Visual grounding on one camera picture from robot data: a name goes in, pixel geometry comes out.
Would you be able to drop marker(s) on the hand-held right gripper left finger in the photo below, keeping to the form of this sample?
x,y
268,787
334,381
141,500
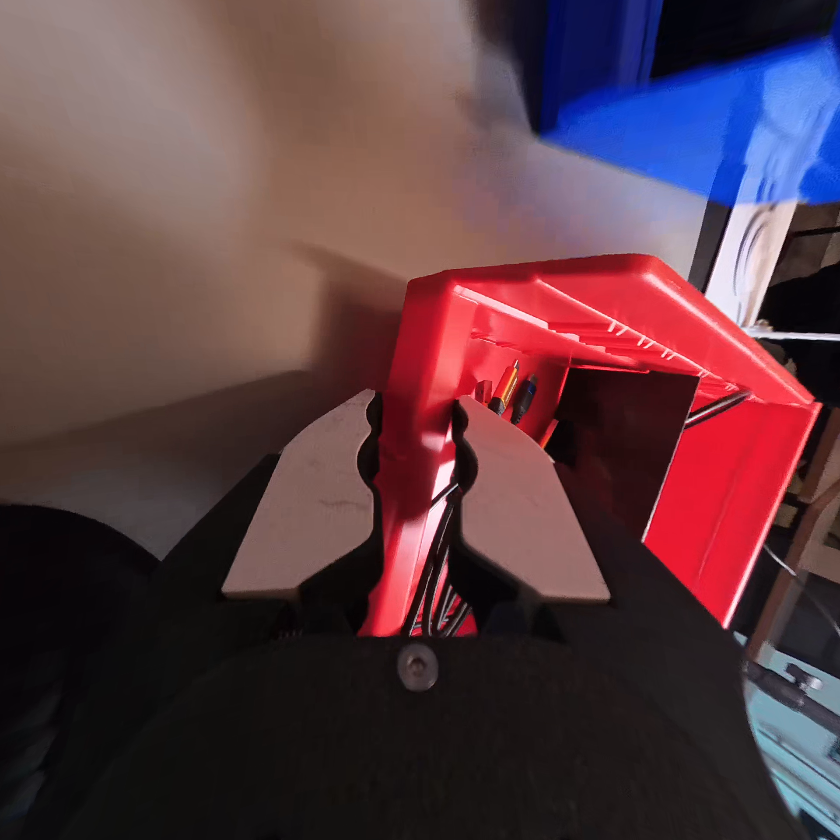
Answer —
x,y
302,512

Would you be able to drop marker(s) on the dark cloth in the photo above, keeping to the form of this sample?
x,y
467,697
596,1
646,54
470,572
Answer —
x,y
52,656

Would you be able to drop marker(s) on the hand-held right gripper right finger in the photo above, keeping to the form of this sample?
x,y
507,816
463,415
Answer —
x,y
525,518

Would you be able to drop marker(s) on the blue plastic bin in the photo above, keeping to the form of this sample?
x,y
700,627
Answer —
x,y
656,118

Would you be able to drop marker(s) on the black bin divider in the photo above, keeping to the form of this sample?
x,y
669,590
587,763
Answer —
x,y
623,446

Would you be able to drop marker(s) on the red plastic bin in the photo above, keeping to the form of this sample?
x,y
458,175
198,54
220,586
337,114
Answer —
x,y
590,275

